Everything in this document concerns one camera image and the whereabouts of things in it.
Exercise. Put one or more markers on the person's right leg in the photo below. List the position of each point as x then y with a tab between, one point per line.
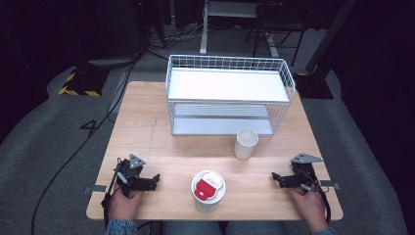
257	228

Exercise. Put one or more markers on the grey metal table bracket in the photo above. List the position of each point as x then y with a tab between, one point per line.
330	184
96	188

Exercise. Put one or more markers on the white desk frame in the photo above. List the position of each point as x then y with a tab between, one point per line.
204	32

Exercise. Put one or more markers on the black yellow striped stand base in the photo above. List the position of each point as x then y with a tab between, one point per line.
83	83

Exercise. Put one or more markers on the person's leg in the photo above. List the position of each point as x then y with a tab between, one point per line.
257	228
192	228

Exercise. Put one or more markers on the black stand with base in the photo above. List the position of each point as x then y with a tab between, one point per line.
314	86

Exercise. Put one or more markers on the black chair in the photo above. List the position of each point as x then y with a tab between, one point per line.
277	23

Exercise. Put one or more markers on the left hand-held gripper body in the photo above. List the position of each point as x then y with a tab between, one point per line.
130	178

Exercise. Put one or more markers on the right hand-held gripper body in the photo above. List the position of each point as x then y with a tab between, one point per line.
305	173

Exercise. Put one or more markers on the person's left leg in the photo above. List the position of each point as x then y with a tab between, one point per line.
192	228

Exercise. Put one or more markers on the person's right hand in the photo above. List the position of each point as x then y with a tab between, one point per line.
310	207

